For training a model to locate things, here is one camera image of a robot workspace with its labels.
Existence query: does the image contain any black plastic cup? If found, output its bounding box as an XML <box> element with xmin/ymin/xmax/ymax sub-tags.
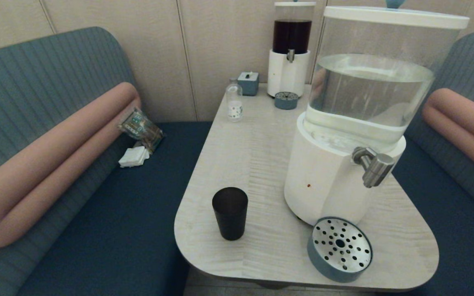
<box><xmin>212</xmin><ymin>187</ymin><xmax>249</xmax><ymax>241</ymax></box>

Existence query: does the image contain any clear glass bottle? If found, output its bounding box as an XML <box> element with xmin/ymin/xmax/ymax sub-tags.
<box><xmin>226</xmin><ymin>78</ymin><xmax>244</xmax><ymax>123</ymax></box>

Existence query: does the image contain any blue-grey square box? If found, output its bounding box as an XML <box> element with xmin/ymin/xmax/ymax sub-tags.
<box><xmin>237</xmin><ymin>72</ymin><xmax>260</xmax><ymax>96</ymax></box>

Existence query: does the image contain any blue perforated drip tray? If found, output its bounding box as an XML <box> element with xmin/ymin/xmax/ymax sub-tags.
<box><xmin>274</xmin><ymin>91</ymin><xmax>299</xmax><ymax>110</ymax></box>

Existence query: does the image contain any dark drink dispenser white base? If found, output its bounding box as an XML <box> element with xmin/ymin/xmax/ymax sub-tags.
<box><xmin>267</xmin><ymin>2</ymin><xmax>316</xmax><ymax>99</ymax></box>

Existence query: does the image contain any clear water dispenser white base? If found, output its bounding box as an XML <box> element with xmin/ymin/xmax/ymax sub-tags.
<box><xmin>284</xmin><ymin>6</ymin><xmax>470</xmax><ymax>227</ymax></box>

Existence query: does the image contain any clear plastic snack packet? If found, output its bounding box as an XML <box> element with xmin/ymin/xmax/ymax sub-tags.
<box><xmin>117</xmin><ymin>107</ymin><xmax>165</xmax><ymax>154</ymax></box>

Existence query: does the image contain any white folded napkin stack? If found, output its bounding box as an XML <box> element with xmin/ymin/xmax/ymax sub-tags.
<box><xmin>118</xmin><ymin>146</ymin><xmax>150</xmax><ymax>168</ymax></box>

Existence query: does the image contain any round metal drip tray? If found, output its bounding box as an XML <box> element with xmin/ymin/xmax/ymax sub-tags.
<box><xmin>307</xmin><ymin>217</ymin><xmax>373</xmax><ymax>283</ymax></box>

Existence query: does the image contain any teal upholstered bench sofa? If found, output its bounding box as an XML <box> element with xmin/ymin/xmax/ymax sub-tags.
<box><xmin>0</xmin><ymin>27</ymin><xmax>213</xmax><ymax>296</ymax></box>
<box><xmin>379</xmin><ymin>32</ymin><xmax>474</xmax><ymax>296</ymax></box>

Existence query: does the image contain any pink cylindrical bolster cushion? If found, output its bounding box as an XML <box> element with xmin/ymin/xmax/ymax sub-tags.
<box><xmin>0</xmin><ymin>82</ymin><xmax>142</xmax><ymax>249</ymax></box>
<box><xmin>422</xmin><ymin>88</ymin><xmax>474</xmax><ymax>183</ymax></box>

